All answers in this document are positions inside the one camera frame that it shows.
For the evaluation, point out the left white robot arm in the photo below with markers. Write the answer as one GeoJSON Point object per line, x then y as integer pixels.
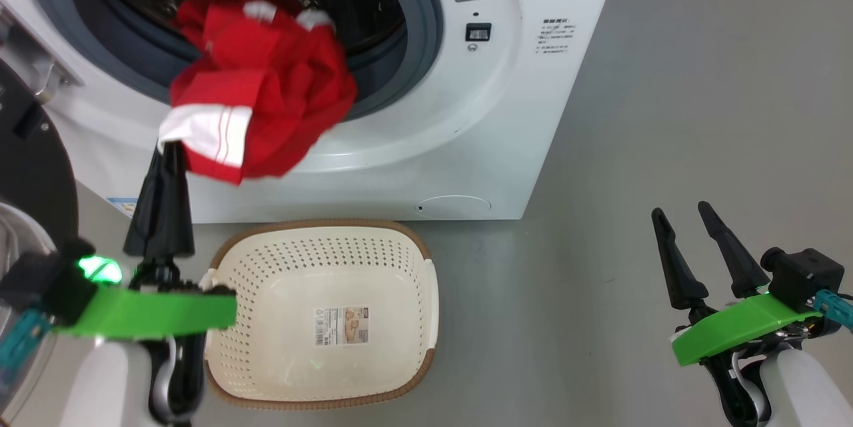
{"type": "Point", "coordinates": [100, 387]}

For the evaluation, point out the grey oval recessed panel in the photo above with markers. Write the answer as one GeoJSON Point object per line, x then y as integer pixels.
{"type": "Point", "coordinates": [453, 207]}

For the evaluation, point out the black door latch socket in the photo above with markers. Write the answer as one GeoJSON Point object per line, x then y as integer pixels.
{"type": "Point", "coordinates": [478, 32]}

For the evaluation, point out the black washer door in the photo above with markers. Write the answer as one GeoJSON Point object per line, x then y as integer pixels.
{"type": "Point", "coordinates": [26, 167]}

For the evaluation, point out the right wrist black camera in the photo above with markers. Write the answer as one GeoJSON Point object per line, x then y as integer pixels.
{"type": "Point", "coordinates": [803, 274]}

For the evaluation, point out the printed warning text label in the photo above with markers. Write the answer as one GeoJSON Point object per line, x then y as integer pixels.
{"type": "Point", "coordinates": [557, 36]}

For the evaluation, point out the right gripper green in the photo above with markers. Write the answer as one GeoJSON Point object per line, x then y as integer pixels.
{"type": "Point", "coordinates": [733, 330]}

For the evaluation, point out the white front-load washing machine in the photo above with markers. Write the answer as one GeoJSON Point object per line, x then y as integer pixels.
{"type": "Point", "coordinates": [533, 114]}

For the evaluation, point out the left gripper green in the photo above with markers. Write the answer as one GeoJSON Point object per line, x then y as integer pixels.
{"type": "Point", "coordinates": [146, 314]}

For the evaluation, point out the blue energy label sticker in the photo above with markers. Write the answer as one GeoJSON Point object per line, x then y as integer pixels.
{"type": "Point", "coordinates": [123, 207]}

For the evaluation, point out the red and white jersey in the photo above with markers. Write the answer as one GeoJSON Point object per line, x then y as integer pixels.
{"type": "Point", "coordinates": [280, 94]}

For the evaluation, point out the printed product label sticker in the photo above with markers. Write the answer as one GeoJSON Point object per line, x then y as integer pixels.
{"type": "Point", "coordinates": [342, 326]}

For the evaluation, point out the cream laundry basket, brown rim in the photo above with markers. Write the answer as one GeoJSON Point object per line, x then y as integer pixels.
{"type": "Point", "coordinates": [333, 267]}

